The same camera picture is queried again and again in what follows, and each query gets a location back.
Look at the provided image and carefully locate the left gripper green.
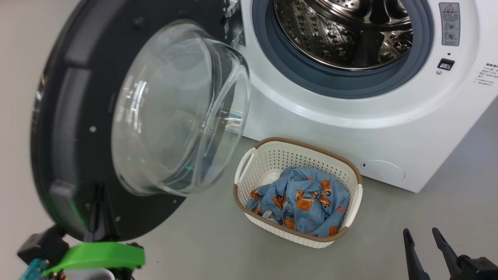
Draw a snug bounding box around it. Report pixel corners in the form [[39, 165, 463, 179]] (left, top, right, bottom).
[[17, 183, 146, 280]]

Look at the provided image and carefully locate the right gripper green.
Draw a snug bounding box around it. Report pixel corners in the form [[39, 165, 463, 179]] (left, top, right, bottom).
[[403, 227, 498, 280]]

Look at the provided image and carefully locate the blue garment with orange print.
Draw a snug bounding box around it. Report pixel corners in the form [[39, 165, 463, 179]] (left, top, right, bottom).
[[245, 183, 291, 226], [283, 167, 351, 238]]

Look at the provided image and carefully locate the black round glass washer door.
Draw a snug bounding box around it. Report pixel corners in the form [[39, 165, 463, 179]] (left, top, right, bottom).
[[30, 0, 251, 242]]

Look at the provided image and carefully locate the white front-load washing machine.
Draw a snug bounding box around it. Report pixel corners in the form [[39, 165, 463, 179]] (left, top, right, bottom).
[[224, 0, 498, 194]]

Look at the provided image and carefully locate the blue energy label sticker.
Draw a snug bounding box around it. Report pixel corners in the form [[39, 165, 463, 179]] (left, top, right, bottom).
[[227, 112, 245, 135]]

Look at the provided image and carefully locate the cream laundry basket brown rim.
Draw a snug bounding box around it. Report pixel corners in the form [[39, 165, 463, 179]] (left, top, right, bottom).
[[233, 137, 363, 249]]

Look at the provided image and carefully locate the grey warning sticker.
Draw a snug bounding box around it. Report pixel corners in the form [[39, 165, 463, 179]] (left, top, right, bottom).
[[439, 2, 461, 46]]

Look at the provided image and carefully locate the teal cable connector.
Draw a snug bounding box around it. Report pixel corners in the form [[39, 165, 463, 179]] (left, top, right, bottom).
[[19, 259, 49, 280]]

